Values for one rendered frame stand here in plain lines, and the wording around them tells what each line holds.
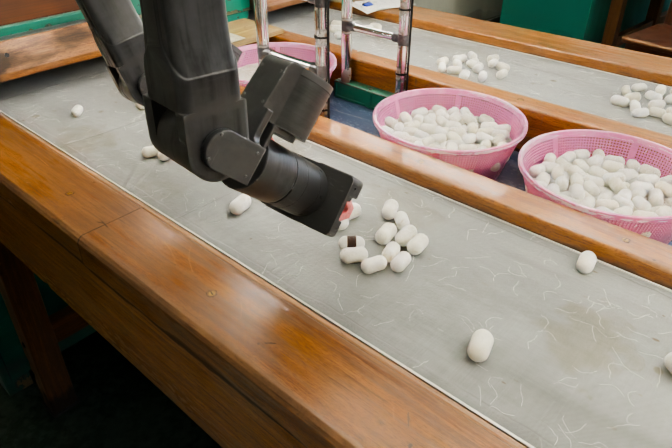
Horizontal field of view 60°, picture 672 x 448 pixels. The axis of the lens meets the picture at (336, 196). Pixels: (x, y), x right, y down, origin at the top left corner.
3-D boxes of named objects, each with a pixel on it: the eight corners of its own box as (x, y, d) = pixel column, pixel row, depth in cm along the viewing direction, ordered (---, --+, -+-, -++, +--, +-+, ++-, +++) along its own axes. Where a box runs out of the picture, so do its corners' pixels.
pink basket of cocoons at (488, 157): (510, 215, 93) (520, 163, 88) (351, 185, 101) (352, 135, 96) (525, 144, 114) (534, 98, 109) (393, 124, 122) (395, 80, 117)
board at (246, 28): (172, 67, 125) (172, 61, 124) (133, 52, 133) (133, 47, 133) (284, 33, 146) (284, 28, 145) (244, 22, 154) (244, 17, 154)
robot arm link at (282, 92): (145, 131, 51) (198, 163, 45) (207, 14, 51) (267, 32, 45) (241, 176, 60) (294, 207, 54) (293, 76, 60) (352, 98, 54)
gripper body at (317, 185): (293, 152, 66) (252, 129, 60) (363, 182, 60) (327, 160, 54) (268, 204, 66) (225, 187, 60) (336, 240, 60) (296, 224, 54)
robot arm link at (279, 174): (200, 171, 54) (240, 196, 50) (236, 105, 54) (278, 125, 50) (247, 191, 59) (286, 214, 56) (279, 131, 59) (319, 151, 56)
